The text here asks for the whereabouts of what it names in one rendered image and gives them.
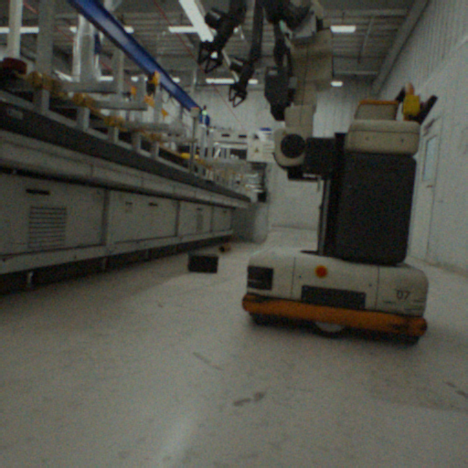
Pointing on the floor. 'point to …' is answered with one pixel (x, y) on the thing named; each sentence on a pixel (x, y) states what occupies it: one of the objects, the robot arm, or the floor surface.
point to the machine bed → (91, 217)
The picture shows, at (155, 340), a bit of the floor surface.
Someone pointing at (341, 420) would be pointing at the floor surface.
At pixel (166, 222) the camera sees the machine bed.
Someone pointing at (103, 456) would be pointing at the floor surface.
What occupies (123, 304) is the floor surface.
